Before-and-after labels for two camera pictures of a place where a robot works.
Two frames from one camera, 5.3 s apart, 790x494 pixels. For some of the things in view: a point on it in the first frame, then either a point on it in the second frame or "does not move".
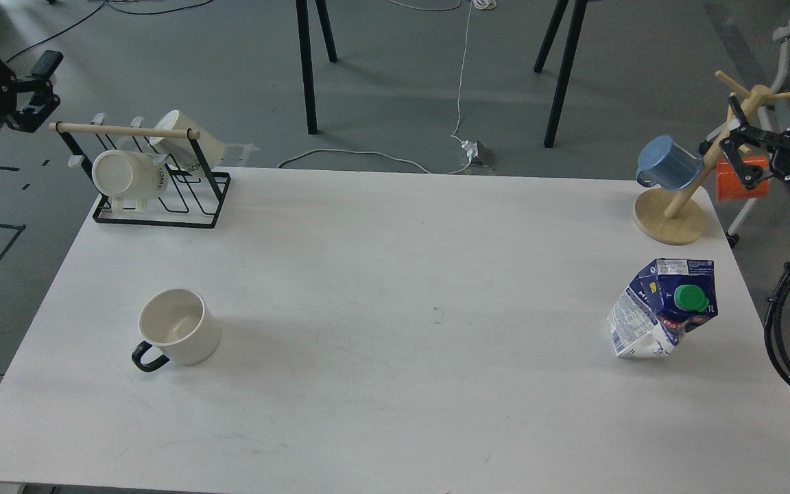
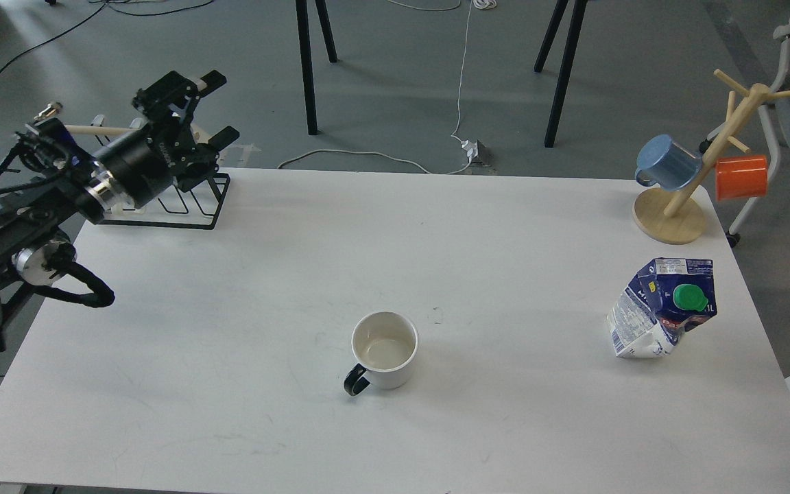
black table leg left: (302, 12) does not move
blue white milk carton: (666, 298) does not move
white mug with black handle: (182, 324) → (385, 344)
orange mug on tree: (728, 186) does not move
